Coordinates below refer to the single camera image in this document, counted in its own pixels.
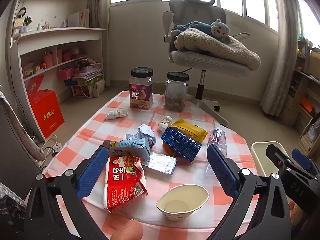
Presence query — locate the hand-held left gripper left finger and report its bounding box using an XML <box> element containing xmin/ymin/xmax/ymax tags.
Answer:
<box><xmin>25</xmin><ymin>145</ymin><xmax>110</xmax><ymax>240</ymax></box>

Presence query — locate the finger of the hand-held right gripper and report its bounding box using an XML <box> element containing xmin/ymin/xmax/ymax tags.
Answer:
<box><xmin>291</xmin><ymin>149</ymin><xmax>320</xmax><ymax>180</ymax></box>
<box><xmin>266</xmin><ymin>144</ymin><xmax>294</xmax><ymax>174</ymax></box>

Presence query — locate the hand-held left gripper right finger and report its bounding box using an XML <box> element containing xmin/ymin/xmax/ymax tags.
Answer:
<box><xmin>206</xmin><ymin>144</ymin><xmax>292</xmax><ymax>240</ymax></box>

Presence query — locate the white trash bin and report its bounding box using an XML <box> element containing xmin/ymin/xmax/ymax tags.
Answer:
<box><xmin>251</xmin><ymin>141</ymin><xmax>295</xmax><ymax>180</ymax></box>

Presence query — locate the crushed clear plastic bottle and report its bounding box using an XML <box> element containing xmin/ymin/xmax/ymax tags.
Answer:
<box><xmin>205</xmin><ymin>128</ymin><xmax>227</xmax><ymax>178</ymax></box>

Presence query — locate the red snack bag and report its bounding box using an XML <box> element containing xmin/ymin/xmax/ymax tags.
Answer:
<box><xmin>104</xmin><ymin>156</ymin><xmax>148</xmax><ymax>213</ymax></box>

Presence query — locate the light blue milk carton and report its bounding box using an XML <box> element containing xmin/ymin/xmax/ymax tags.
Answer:
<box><xmin>102</xmin><ymin>139</ymin><xmax>152</xmax><ymax>167</ymax></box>

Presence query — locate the dark blue box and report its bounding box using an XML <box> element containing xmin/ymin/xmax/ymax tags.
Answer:
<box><xmin>161</xmin><ymin>127</ymin><xmax>202</xmax><ymax>162</ymax></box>

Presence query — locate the yellow packet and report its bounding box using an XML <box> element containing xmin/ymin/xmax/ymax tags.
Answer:
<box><xmin>171</xmin><ymin>119</ymin><xmax>208</xmax><ymax>143</ymax></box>

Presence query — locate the orange fruit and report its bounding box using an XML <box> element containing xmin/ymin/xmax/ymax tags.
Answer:
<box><xmin>162</xmin><ymin>140</ymin><xmax>190</xmax><ymax>167</ymax></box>

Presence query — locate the blue white box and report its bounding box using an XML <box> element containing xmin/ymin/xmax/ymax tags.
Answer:
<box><xmin>142</xmin><ymin>151</ymin><xmax>177</xmax><ymax>176</ymax></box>

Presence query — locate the long white tissue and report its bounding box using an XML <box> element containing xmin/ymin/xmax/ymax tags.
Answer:
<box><xmin>104</xmin><ymin>108</ymin><xmax>128</xmax><ymax>120</ymax></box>

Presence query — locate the grey paper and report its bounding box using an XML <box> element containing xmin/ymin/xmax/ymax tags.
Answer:
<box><xmin>126</xmin><ymin>124</ymin><xmax>157</xmax><ymax>153</ymax></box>

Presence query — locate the small white tissue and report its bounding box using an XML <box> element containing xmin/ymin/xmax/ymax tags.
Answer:
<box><xmin>157</xmin><ymin>116</ymin><xmax>173</xmax><ymax>132</ymax></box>

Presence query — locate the person's right hand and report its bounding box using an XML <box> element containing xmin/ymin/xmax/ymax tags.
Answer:
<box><xmin>290</xmin><ymin>200</ymin><xmax>310</xmax><ymax>227</ymax></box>

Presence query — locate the person's left hand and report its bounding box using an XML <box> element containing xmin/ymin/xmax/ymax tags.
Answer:
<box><xmin>117</xmin><ymin>219</ymin><xmax>144</xmax><ymax>240</ymax></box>

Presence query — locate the silver grey bag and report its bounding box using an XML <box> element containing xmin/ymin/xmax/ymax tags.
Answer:
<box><xmin>304</xmin><ymin>120</ymin><xmax>320</xmax><ymax>143</ymax></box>

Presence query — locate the white power strip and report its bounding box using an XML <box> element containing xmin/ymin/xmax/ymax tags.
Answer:
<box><xmin>51</xmin><ymin>142</ymin><xmax>63</xmax><ymax>155</ymax></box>

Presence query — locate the orange box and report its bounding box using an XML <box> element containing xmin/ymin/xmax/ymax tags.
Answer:
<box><xmin>300</xmin><ymin>97</ymin><xmax>316</xmax><ymax>113</ymax></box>

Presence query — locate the orange white checkered tablecloth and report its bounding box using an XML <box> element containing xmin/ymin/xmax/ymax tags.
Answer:
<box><xmin>41</xmin><ymin>91</ymin><xmax>260</xmax><ymax>240</ymax></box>

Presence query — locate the wooden desk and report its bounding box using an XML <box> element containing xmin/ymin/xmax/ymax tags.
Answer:
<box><xmin>279</xmin><ymin>39</ymin><xmax>320</xmax><ymax>160</ymax></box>

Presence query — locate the red gift box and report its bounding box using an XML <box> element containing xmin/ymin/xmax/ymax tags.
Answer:
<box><xmin>27</xmin><ymin>89</ymin><xmax>65</xmax><ymax>139</ymax></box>

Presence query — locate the grey striped cloth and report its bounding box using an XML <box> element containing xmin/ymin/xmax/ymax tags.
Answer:
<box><xmin>0</xmin><ymin>90</ymin><xmax>47</xmax><ymax>162</ymax></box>

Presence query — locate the dark plaid cloth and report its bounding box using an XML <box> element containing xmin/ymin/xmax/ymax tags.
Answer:
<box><xmin>0</xmin><ymin>182</ymin><xmax>27</xmax><ymax>230</ymax></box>

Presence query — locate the clear plastic nut jar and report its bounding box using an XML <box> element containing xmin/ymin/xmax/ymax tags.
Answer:
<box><xmin>164</xmin><ymin>72</ymin><xmax>189</xmax><ymax>111</ymax></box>

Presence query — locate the purple label nut jar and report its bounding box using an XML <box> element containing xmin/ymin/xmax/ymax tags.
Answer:
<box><xmin>129</xmin><ymin>67</ymin><xmax>154</xmax><ymax>110</ymax></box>

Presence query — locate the pile of papers and bags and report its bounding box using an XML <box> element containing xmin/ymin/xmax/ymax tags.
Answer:
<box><xmin>64</xmin><ymin>59</ymin><xmax>105</xmax><ymax>98</ymax></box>

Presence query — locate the pink basket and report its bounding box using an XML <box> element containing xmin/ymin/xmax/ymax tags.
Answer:
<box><xmin>56</xmin><ymin>67</ymin><xmax>75</xmax><ymax>80</ymax></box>

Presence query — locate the beige curtain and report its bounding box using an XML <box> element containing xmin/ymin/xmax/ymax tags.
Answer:
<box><xmin>260</xmin><ymin>0</ymin><xmax>300</xmax><ymax>117</ymax></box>
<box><xmin>86</xmin><ymin>0</ymin><xmax>112</xmax><ymax>87</ymax></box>

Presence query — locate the flat red box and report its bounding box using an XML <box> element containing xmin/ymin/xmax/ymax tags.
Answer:
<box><xmin>24</xmin><ymin>74</ymin><xmax>45</xmax><ymax>98</ymax></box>

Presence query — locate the grey office chair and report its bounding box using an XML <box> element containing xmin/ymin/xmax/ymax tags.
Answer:
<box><xmin>162</xmin><ymin>0</ymin><xmax>252</xmax><ymax>128</ymax></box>

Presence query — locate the beige fleece blanket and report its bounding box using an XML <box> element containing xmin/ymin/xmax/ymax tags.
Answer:
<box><xmin>174</xmin><ymin>27</ymin><xmax>261</xmax><ymax>71</ymax></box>

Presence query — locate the narrow window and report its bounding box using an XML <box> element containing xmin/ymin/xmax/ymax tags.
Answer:
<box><xmin>297</xmin><ymin>0</ymin><xmax>320</xmax><ymax>48</ymax></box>

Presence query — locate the blue monkey plush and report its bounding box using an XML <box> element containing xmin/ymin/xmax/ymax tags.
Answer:
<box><xmin>172</xmin><ymin>19</ymin><xmax>232</xmax><ymax>43</ymax></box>

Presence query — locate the white bookshelf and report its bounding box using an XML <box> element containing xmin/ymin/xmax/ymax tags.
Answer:
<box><xmin>10</xmin><ymin>0</ymin><xmax>108</xmax><ymax>140</ymax></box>

